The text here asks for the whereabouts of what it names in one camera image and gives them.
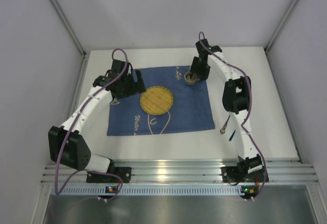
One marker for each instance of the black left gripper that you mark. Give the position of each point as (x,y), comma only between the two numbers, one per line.
(135,85)

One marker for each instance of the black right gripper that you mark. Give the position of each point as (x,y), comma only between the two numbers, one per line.
(198,70)

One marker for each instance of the small beige cup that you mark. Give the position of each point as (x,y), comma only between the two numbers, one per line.
(190,78)

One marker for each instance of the round yellow woven plate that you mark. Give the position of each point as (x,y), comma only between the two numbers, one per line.
(156,100)

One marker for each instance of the dark metallic fork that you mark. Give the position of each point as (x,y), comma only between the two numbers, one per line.
(223,129)

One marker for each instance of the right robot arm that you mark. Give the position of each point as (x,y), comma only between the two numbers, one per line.
(236,98)

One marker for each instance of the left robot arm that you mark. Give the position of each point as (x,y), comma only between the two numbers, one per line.
(67,143)

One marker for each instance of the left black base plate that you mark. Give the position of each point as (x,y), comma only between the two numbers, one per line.
(119,174)

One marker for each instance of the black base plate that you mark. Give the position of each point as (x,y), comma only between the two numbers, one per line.
(231,175)
(119,174)

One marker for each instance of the aluminium mounting rail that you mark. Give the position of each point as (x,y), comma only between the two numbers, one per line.
(209,171)

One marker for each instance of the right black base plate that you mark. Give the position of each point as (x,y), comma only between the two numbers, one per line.
(231,175)

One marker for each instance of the left aluminium frame post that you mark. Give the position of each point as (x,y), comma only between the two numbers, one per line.
(63,18)

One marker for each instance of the aluminium frame post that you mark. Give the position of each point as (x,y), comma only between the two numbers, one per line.
(63,18)
(282,23)

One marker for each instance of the perforated cable duct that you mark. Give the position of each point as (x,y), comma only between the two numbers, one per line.
(154,190)

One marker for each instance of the right aluminium frame post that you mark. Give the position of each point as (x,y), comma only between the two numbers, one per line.
(282,23)

